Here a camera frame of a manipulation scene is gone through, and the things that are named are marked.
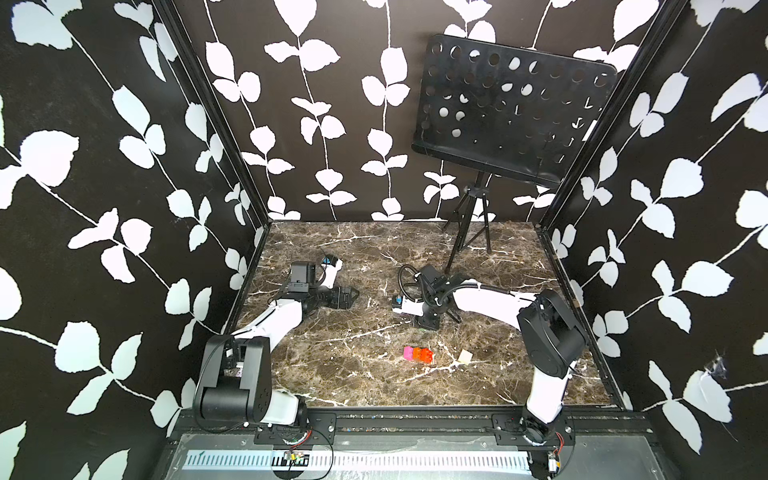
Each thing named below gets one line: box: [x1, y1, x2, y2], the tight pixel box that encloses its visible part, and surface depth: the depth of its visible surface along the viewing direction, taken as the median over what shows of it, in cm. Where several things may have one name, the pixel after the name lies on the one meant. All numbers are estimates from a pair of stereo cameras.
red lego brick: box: [420, 348, 433, 363], surface depth 86 cm
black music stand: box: [412, 33, 618, 275], surface depth 66 cm
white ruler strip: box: [183, 450, 533, 473], surface depth 71 cm
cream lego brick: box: [458, 349, 473, 365], surface depth 87 cm
